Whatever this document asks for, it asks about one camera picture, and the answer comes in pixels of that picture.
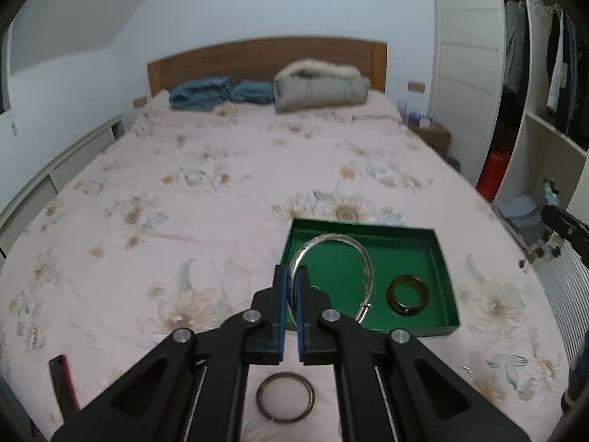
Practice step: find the tissue box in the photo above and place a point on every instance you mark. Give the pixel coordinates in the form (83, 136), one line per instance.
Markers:
(419, 119)

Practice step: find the hanging dark clothes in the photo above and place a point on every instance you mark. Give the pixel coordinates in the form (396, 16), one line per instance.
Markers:
(568, 64)

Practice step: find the brown translucent bangle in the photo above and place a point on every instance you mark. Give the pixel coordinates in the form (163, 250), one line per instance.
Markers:
(263, 405)

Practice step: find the silver bangle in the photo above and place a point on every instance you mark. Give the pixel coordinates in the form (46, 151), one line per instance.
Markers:
(331, 238)

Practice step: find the red and black box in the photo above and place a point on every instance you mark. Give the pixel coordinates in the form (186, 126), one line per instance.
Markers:
(64, 386)

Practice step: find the drinking glass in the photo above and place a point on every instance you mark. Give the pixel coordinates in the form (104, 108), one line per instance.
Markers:
(402, 107)

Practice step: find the wall socket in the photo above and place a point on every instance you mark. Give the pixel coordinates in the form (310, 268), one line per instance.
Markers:
(140, 101)
(417, 86)

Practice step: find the folded light blue cloth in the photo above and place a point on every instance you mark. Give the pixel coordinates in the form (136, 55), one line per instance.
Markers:
(517, 214)

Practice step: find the bed with floral sheet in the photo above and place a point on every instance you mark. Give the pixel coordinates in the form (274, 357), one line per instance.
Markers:
(207, 239)

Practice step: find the hanging grey garment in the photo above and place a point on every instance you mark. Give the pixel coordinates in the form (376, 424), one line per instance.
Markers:
(514, 46)

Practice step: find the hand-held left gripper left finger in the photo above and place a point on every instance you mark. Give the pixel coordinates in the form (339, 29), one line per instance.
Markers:
(281, 317)

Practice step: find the white radiator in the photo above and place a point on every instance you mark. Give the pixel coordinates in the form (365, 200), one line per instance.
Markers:
(568, 299)

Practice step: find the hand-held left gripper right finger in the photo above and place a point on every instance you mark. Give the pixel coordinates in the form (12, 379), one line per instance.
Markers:
(300, 317)

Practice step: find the white wardrobe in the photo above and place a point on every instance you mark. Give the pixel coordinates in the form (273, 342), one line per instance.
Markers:
(464, 55)

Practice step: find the green jewelry tray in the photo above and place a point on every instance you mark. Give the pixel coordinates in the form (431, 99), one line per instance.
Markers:
(340, 262)

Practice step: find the red bag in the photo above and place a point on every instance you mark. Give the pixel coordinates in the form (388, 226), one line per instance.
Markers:
(494, 177)

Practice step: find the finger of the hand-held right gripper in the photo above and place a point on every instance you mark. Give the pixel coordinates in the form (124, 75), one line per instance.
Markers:
(568, 230)

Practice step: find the folded blue blanket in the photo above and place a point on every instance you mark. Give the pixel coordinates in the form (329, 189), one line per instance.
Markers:
(198, 94)
(253, 92)

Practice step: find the wooden nightstand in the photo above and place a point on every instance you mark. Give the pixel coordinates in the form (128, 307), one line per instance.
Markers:
(435, 136)

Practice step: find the grey fur-trimmed jacket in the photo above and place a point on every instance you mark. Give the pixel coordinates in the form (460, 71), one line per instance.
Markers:
(317, 90)

